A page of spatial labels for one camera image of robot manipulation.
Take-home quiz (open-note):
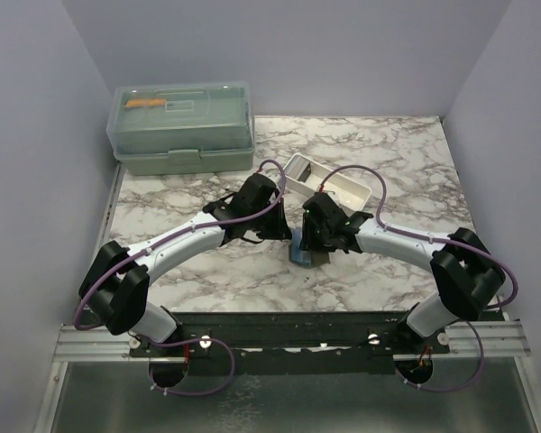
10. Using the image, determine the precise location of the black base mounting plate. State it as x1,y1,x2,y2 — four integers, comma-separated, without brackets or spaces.
73,309,506,375

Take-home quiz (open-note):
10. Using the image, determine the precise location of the orange item inside box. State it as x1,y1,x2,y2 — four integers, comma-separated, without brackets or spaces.
124,98,167,109

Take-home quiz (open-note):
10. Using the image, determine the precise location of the aluminium rail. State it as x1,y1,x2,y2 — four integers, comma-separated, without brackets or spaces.
53,326,130,363

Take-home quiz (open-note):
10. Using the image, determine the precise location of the beige card holder wallet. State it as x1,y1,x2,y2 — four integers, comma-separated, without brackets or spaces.
289,227,330,269

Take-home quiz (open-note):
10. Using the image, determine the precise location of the white rectangular card tray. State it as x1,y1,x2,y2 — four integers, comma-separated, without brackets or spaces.
284,153,371,215

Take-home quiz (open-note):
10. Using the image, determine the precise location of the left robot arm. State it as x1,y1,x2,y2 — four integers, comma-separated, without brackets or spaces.
73,173,292,356

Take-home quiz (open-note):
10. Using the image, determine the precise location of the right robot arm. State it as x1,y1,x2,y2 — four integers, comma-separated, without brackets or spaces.
300,192,506,354

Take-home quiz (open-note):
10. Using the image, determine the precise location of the green plastic storage box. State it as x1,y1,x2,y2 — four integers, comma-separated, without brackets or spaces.
106,82,255,176

